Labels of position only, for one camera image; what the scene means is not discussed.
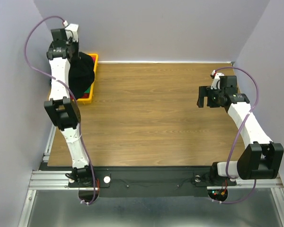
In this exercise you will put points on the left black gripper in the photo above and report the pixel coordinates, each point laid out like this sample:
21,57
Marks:
76,55

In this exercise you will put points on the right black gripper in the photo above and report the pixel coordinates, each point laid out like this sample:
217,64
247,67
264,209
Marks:
205,91

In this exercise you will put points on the black t shirt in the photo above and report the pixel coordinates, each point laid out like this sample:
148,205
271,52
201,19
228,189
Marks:
81,74

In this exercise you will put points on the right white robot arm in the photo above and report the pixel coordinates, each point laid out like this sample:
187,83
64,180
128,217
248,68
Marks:
261,158

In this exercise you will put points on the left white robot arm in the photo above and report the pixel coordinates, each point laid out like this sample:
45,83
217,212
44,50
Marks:
61,105

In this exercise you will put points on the red t shirt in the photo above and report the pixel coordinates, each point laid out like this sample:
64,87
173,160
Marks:
86,95

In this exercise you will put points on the yellow plastic bin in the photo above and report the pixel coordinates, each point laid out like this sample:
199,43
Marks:
91,92

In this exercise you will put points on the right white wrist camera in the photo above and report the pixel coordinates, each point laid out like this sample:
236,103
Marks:
216,79

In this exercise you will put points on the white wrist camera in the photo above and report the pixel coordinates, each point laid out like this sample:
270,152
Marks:
216,79
71,30

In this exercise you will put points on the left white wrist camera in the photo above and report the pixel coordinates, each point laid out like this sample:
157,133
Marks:
71,30

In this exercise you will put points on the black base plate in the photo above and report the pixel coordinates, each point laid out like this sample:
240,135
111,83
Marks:
149,181

